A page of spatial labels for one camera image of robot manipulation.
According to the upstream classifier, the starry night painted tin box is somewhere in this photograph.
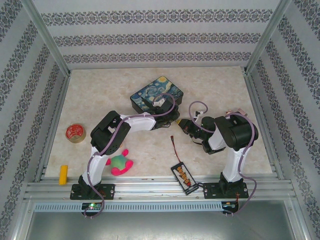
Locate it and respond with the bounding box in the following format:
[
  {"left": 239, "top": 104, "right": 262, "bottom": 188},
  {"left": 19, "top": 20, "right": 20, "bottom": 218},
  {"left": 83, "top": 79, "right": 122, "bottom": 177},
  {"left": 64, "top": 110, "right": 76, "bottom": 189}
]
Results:
[{"left": 129, "top": 76, "right": 185, "bottom": 115}]

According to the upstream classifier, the pink plastic toy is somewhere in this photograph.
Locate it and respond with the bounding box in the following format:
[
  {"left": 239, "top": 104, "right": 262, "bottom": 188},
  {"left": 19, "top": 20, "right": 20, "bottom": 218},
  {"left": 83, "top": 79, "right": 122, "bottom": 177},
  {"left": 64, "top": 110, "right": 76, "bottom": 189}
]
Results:
[{"left": 224, "top": 107, "right": 248, "bottom": 118}]

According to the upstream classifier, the black battery balance board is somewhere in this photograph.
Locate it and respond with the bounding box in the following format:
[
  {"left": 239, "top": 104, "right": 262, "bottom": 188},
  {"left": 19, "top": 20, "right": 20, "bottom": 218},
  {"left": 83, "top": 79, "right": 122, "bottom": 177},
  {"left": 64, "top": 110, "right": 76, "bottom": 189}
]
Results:
[{"left": 170, "top": 162, "right": 200, "bottom": 196}]

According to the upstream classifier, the plush panda toy with glasses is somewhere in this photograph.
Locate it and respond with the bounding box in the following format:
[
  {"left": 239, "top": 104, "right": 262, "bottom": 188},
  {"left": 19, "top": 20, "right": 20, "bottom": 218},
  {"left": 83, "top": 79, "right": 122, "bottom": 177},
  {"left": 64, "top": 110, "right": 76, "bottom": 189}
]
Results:
[{"left": 104, "top": 141, "right": 135, "bottom": 177}]

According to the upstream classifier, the red printed tape roll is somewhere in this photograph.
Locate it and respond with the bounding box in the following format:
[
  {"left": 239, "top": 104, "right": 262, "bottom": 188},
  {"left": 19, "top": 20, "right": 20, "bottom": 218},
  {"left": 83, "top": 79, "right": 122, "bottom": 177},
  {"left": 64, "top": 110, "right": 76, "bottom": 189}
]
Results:
[{"left": 65, "top": 124, "right": 87, "bottom": 144}]

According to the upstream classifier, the grey metal shelf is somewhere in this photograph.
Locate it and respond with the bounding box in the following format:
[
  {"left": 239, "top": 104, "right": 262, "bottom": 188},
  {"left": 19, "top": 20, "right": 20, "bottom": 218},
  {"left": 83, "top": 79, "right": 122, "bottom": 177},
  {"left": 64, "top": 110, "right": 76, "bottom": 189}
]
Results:
[{"left": 14, "top": 211, "right": 307, "bottom": 240}]

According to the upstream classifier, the small circuit board green light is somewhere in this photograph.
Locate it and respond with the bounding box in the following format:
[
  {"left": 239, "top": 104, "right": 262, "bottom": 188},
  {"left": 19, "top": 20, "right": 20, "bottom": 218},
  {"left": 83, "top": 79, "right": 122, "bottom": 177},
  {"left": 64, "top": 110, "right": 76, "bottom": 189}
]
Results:
[{"left": 82, "top": 202, "right": 103, "bottom": 211}]

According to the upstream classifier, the yellow rectangular block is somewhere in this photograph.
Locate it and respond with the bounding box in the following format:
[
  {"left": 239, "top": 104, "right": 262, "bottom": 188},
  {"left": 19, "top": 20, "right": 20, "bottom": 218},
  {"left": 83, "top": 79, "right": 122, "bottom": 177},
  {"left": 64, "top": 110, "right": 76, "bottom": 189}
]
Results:
[{"left": 59, "top": 164, "right": 69, "bottom": 185}]

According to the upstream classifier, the thin red and black wire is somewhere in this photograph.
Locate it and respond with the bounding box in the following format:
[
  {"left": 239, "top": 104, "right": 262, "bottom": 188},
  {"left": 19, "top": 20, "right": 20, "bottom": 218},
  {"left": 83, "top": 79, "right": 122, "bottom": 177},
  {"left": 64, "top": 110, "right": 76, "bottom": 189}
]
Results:
[{"left": 170, "top": 135, "right": 181, "bottom": 162}]

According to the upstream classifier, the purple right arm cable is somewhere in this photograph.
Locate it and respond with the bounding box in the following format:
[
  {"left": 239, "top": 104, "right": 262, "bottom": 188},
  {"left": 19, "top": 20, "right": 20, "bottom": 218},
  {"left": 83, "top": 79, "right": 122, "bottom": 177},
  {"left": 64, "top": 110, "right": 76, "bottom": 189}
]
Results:
[{"left": 188, "top": 100, "right": 259, "bottom": 218}]

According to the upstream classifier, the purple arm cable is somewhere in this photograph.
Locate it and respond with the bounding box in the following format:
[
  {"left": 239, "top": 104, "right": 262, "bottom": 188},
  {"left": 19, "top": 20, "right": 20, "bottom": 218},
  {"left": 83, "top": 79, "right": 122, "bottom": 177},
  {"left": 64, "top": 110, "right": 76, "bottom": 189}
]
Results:
[
  {"left": 188, "top": 100, "right": 259, "bottom": 218},
  {"left": 83, "top": 92, "right": 175, "bottom": 220}
]

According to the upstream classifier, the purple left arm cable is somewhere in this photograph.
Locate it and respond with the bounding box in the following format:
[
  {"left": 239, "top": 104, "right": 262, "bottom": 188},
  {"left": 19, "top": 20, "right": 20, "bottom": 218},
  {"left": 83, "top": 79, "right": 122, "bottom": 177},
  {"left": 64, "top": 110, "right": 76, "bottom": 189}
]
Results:
[{"left": 83, "top": 92, "right": 175, "bottom": 220}]

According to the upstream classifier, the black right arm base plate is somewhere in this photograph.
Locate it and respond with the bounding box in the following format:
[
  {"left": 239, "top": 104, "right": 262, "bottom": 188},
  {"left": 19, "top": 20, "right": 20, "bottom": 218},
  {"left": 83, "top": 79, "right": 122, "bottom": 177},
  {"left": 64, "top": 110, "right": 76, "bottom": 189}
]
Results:
[{"left": 202, "top": 182, "right": 250, "bottom": 200}]

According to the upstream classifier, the aluminium table side rail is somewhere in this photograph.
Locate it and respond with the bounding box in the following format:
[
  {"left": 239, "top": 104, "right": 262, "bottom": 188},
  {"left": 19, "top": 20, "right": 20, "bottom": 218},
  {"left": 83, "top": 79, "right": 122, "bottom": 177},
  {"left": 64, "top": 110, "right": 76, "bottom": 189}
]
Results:
[
  {"left": 37, "top": 72, "right": 72, "bottom": 182},
  {"left": 243, "top": 71, "right": 285, "bottom": 181}
]

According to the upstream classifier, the aluminium mounting rail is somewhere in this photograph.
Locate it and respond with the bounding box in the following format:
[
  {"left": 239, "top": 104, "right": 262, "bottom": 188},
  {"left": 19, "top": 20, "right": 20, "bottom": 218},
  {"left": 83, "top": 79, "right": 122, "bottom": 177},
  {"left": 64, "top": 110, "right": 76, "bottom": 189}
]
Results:
[{"left": 23, "top": 174, "right": 297, "bottom": 201}]

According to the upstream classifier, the grey slotted cable duct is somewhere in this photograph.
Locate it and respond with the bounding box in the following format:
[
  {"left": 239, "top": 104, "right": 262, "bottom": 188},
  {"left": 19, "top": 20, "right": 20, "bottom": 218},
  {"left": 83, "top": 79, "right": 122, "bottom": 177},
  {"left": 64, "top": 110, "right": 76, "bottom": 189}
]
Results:
[{"left": 33, "top": 201, "right": 223, "bottom": 213}]

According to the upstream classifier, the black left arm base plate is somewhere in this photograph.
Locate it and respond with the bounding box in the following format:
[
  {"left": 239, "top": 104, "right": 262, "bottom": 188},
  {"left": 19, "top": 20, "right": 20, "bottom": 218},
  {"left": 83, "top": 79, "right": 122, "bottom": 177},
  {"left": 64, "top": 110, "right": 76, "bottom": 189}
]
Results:
[{"left": 69, "top": 183, "right": 116, "bottom": 201}]

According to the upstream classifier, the aluminium frame post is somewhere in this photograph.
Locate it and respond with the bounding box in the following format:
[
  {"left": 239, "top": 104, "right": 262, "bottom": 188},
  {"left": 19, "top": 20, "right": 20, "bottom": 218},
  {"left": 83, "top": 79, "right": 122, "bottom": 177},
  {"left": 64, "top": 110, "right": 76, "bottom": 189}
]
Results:
[
  {"left": 19, "top": 0, "right": 72, "bottom": 76},
  {"left": 243, "top": 0, "right": 293, "bottom": 75}
]

